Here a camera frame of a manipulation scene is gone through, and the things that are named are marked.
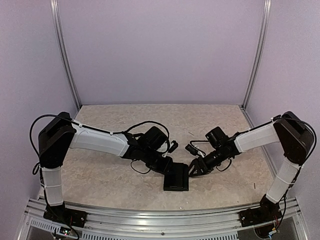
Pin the right vertical aluminium post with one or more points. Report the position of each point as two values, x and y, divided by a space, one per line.
258 53

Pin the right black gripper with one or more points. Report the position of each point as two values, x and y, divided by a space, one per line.
206 169

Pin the front aluminium frame rail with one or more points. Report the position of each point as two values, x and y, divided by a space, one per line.
105 223

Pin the small circuit board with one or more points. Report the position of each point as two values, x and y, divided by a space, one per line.
63 231

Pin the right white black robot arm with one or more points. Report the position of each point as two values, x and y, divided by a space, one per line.
297 138

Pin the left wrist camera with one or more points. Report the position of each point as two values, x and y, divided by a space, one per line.
173 146

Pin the left vertical aluminium post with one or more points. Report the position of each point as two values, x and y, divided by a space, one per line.
54 5

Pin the vertical aluminium post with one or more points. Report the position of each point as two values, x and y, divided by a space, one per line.
258 53
54 5

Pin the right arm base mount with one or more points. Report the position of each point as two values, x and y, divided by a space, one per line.
265 212

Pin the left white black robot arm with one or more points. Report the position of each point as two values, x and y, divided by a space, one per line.
64 133

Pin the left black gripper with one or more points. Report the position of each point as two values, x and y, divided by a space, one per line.
162 169

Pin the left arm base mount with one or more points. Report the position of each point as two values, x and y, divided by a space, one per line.
62 214

